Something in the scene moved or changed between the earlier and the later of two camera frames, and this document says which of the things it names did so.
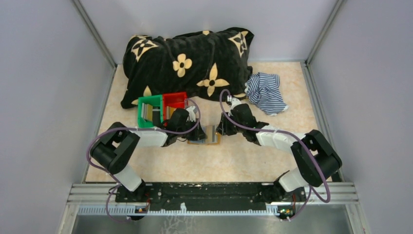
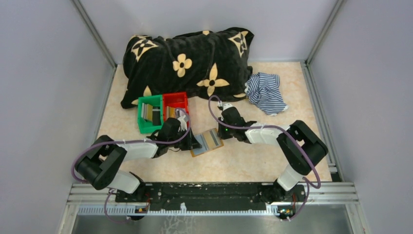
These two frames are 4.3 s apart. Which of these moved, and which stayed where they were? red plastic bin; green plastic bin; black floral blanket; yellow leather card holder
Moved: yellow leather card holder
Stayed: black floral blanket; green plastic bin; red plastic bin
